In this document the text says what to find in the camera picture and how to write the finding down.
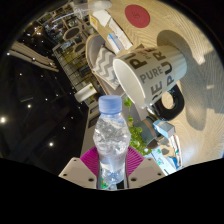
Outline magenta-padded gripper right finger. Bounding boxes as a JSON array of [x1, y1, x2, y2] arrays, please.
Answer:
[[124, 145, 167, 190]]

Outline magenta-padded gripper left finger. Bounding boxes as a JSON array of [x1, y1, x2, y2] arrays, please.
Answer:
[[58, 145, 101, 190]]

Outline clear blue-capped water bottle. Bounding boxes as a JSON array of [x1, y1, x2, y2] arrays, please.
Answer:
[[92, 94, 132, 191]]

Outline open colourful magazine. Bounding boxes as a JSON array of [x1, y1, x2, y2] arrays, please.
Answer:
[[156, 133, 184, 169]]

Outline green potted plant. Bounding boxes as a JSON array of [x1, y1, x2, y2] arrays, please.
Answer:
[[123, 96, 158, 157]]

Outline small light blue box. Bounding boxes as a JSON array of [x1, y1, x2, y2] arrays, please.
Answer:
[[153, 119, 176, 139]]

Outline white round pillar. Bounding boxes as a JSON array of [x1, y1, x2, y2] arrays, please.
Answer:
[[73, 83, 98, 103]]

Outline group of ceiling spotlights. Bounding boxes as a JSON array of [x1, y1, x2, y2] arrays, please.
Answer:
[[0, 33, 88, 148]]

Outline grey white chevron cushion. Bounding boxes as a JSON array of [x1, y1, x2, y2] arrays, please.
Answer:
[[91, 45, 120, 91]]

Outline grey curved sofa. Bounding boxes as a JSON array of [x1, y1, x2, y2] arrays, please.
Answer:
[[84, 33, 134, 111]]

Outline group of oval-back dining chairs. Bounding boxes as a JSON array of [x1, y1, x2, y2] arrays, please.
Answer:
[[36, 6, 89, 58]]

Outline white tissue pack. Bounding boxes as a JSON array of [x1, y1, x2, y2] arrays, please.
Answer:
[[107, 18, 134, 51]]

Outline yellow card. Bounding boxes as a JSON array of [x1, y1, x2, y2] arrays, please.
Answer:
[[88, 14, 100, 30]]

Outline flat round red coaster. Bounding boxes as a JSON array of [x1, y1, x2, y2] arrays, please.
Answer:
[[124, 4, 151, 29]]

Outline white mug with black handle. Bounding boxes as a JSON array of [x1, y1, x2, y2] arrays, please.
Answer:
[[112, 44, 188, 122]]

